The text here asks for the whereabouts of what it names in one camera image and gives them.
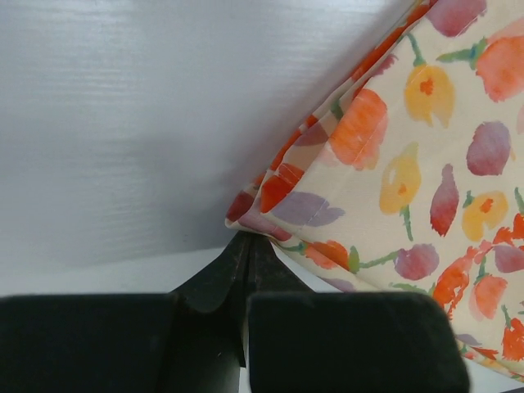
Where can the orange floral skirt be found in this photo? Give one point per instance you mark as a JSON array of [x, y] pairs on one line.
[[409, 177]]

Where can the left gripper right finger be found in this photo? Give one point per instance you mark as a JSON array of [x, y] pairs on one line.
[[356, 341]]

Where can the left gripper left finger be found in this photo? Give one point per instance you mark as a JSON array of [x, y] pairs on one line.
[[186, 340]]

